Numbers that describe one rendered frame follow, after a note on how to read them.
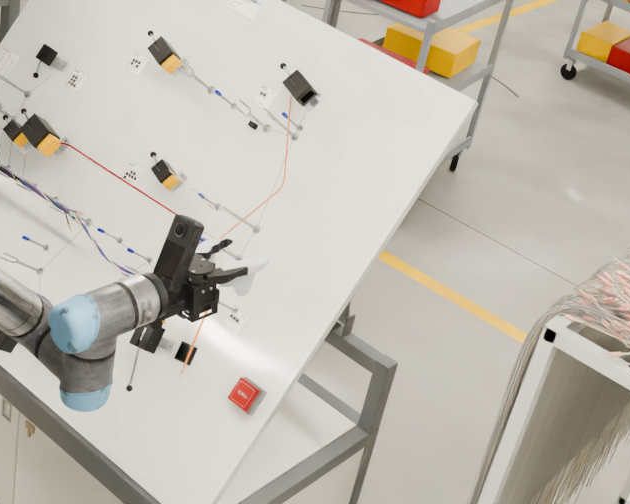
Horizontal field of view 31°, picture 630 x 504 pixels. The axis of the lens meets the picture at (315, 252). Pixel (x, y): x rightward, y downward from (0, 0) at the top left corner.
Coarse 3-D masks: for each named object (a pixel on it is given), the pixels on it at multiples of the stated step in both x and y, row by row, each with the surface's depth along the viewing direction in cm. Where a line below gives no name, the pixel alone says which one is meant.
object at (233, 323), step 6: (234, 306) 236; (228, 312) 236; (240, 312) 235; (228, 318) 236; (234, 318) 236; (240, 318) 235; (246, 318) 234; (222, 324) 236; (228, 324) 236; (234, 324) 235; (240, 324) 235; (228, 330) 235; (234, 330) 235; (240, 330) 234; (234, 336) 234
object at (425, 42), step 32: (352, 0) 472; (384, 0) 472; (416, 0) 463; (448, 0) 493; (480, 0) 492; (512, 0) 523; (416, 32) 527; (448, 32) 535; (416, 64) 495; (448, 64) 517; (480, 64) 544; (480, 96) 549
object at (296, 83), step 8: (280, 64) 240; (288, 72) 238; (296, 72) 235; (288, 80) 236; (296, 80) 235; (304, 80) 234; (288, 88) 235; (296, 88) 234; (304, 88) 234; (312, 88) 234; (296, 96) 234; (304, 96) 237; (312, 96) 236; (320, 96) 242; (304, 104) 237; (312, 104) 242
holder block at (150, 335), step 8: (136, 328) 234; (144, 328) 233; (160, 328) 234; (136, 336) 233; (144, 336) 232; (152, 336) 232; (160, 336) 235; (136, 344) 233; (144, 344) 232; (152, 344) 233; (152, 352) 234
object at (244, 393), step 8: (240, 384) 227; (248, 384) 226; (232, 392) 227; (240, 392) 226; (248, 392) 226; (256, 392) 225; (232, 400) 227; (240, 400) 226; (248, 400) 225; (248, 408) 226
